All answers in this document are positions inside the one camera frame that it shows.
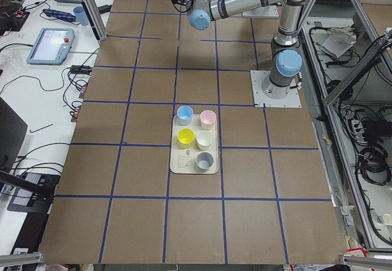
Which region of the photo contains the black power adapter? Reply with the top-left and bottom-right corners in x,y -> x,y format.
70,65 -> 92,75

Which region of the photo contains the blue cup on desk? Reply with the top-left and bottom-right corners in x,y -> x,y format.
73,6 -> 89,26

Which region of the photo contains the near teach pendant tablet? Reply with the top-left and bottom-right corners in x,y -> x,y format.
26,28 -> 75,65

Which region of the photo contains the blue power strip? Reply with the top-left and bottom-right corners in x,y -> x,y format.
43,9 -> 76,23

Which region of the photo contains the beige plastic tray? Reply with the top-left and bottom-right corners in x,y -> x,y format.
170,114 -> 219,174

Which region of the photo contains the light blue cup rear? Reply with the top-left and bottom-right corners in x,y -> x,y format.
176,105 -> 194,126

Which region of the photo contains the black monitor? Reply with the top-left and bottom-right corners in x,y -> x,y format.
0,98 -> 28,173

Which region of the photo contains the cream white plastic cup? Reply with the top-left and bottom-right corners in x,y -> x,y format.
196,130 -> 214,150

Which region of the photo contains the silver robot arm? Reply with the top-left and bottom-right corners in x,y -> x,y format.
171,0 -> 315,100

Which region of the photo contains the grey plastic cup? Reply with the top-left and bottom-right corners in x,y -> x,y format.
196,152 -> 214,171

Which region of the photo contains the pink plastic cup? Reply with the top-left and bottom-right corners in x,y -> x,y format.
200,110 -> 217,130

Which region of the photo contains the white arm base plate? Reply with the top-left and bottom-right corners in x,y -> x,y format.
250,70 -> 301,108

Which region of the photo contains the aluminium frame post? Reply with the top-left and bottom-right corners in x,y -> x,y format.
79,0 -> 107,42

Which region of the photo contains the yellow plastic cup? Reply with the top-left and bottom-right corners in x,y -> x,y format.
177,128 -> 195,149

